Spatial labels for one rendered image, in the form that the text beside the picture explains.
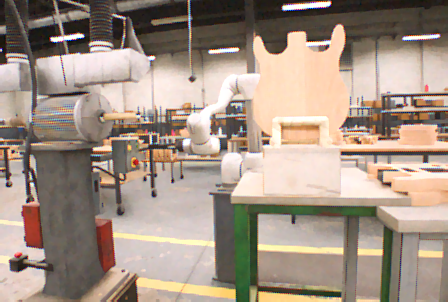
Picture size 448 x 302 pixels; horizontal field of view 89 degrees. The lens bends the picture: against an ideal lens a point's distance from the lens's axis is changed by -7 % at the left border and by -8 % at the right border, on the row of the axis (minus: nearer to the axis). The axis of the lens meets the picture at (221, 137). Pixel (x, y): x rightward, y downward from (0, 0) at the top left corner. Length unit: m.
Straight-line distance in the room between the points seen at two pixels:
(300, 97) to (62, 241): 1.36
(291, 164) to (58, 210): 1.18
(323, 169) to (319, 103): 0.24
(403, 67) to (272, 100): 12.81
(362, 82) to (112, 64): 12.22
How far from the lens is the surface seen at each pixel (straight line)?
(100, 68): 1.22
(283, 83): 0.95
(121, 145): 1.55
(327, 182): 0.94
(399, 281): 1.03
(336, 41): 1.01
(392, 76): 13.39
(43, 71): 1.56
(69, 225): 1.51
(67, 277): 1.65
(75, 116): 1.33
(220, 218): 1.90
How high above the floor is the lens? 1.19
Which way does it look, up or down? 3 degrees down
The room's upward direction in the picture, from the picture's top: 2 degrees counter-clockwise
